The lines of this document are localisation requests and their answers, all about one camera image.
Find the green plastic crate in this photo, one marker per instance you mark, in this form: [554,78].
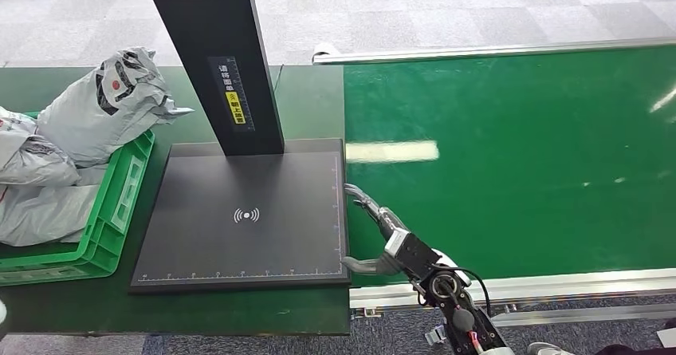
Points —
[113,210]

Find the white paper sheet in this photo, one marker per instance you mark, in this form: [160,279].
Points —
[667,338]

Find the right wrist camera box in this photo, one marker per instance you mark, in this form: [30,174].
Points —
[414,255]

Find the grey metal conveyor bracket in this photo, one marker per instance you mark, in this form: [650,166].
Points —
[435,335]

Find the grey mailer package black print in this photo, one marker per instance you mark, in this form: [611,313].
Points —
[100,117]

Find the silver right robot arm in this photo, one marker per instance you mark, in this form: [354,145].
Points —
[459,315]

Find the thin aluminium conveyor rail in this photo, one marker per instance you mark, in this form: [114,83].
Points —
[475,51]

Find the large grey mailer package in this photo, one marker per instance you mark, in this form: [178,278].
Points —
[42,212]

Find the black scanner base plate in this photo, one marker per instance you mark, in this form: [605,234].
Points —
[243,220]

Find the green conveyor belt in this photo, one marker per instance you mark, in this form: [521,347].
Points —
[528,146]

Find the black scanner column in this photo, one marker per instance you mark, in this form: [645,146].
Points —
[211,35]

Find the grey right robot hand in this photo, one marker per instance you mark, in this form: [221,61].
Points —
[388,223]

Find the wide aluminium conveyor rail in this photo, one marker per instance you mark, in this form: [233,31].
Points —
[581,284]

